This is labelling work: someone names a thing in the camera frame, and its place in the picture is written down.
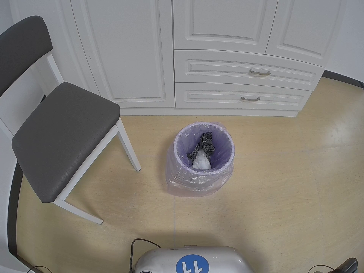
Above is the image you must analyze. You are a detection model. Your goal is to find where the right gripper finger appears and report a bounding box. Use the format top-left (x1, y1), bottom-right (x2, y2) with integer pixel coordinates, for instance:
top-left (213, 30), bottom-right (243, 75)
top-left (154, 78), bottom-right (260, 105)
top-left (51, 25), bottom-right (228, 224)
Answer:
top-left (337, 258), bottom-right (358, 273)

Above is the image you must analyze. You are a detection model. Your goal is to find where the grey and white chair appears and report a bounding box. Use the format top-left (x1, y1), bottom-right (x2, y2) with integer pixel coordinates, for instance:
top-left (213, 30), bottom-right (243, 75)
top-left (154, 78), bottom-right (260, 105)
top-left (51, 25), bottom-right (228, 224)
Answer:
top-left (0, 16), bottom-right (142, 224)

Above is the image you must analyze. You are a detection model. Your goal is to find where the black cable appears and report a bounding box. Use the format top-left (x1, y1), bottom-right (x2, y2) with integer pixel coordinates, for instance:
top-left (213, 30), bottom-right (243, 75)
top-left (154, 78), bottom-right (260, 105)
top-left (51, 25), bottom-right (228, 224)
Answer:
top-left (129, 238), bottom-right (161, 271)

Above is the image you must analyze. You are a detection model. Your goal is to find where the white trash bin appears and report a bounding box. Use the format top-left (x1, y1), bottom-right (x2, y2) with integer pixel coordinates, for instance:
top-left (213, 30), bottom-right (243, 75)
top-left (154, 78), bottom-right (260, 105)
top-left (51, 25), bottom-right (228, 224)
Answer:
top-left (173, 123), bottom-right (235, 197)

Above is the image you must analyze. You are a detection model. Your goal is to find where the white paper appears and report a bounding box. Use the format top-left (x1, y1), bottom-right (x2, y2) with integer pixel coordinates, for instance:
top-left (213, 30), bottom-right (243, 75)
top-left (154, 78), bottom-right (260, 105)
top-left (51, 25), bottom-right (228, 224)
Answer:
top-left (192, 150), bottom-right (212, 170)

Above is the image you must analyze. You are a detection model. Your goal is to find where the purple plastic bag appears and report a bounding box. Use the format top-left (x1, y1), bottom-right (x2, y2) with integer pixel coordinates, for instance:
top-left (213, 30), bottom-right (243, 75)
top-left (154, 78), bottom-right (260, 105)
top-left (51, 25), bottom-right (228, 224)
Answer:
top-left (166, 121), bottom-right (235, 197)

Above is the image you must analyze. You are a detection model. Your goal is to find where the white wardrobe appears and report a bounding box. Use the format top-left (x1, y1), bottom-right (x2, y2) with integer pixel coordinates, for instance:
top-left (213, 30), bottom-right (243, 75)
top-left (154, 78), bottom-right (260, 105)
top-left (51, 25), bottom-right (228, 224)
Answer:
top-left (9, 0), bottom-right (349, 117)

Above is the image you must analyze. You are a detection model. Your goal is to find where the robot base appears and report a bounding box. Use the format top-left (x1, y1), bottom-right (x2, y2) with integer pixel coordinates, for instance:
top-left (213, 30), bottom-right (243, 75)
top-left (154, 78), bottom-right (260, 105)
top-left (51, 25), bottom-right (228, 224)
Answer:
top-left (134, 246), bottom-right (253, 273)

